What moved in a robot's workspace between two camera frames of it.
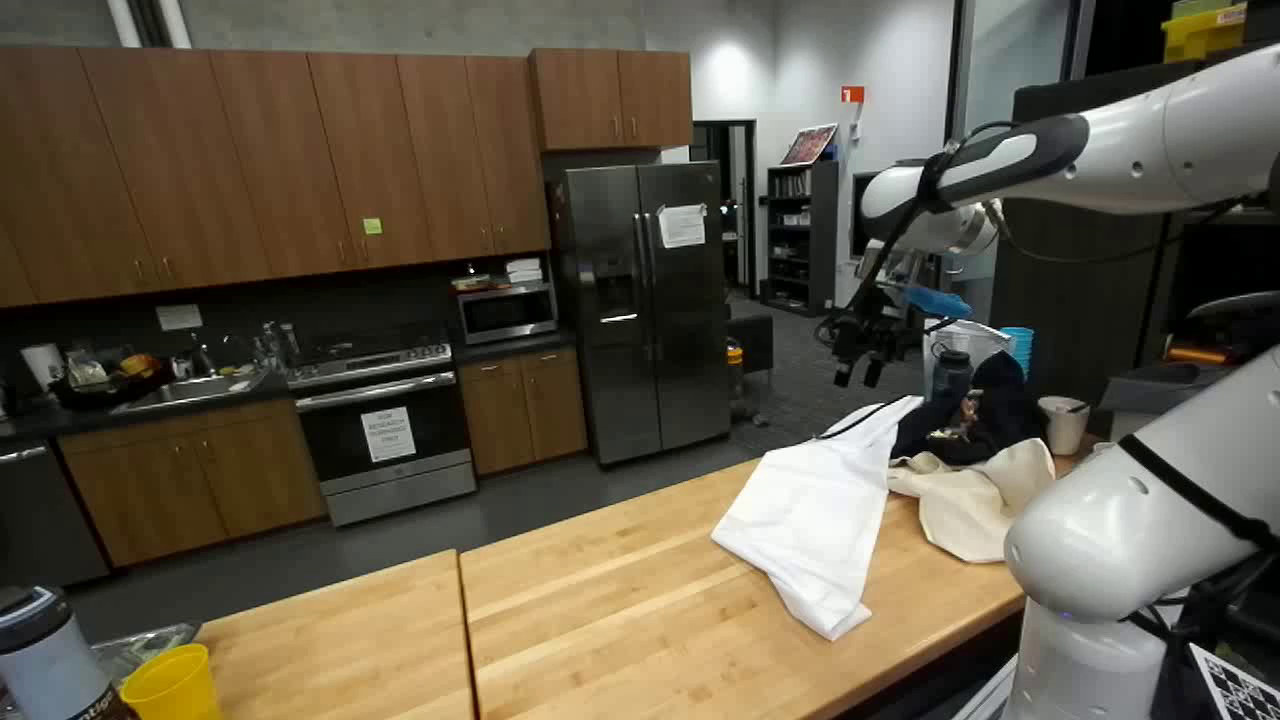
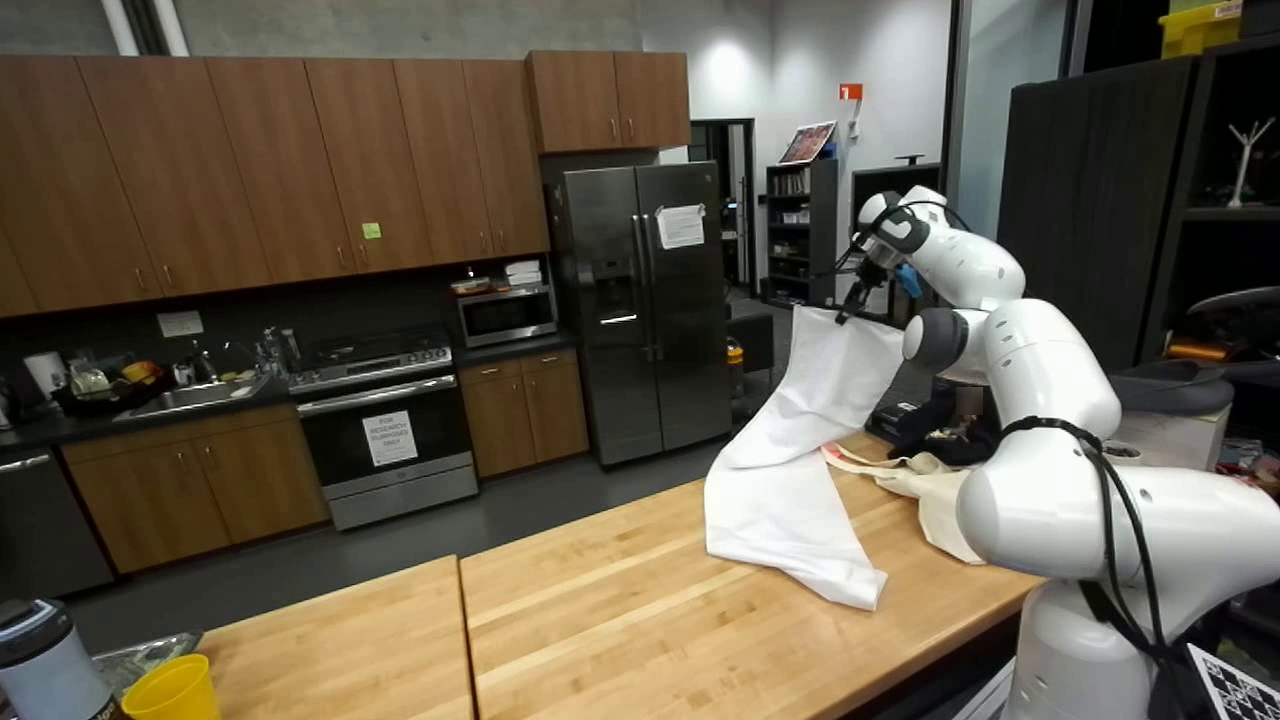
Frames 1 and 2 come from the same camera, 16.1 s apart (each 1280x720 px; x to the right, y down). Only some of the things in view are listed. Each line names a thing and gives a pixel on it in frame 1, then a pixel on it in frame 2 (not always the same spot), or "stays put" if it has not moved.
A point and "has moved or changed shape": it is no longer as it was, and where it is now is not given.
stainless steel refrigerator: x=653 y=300 stays put
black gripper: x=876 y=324 → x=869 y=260
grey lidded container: x=44 y=658 stays put
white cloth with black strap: x=819 y=510 has moved or changed shape
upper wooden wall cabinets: x=135 y=170 stays put
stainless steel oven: x=387 y=428 stays put
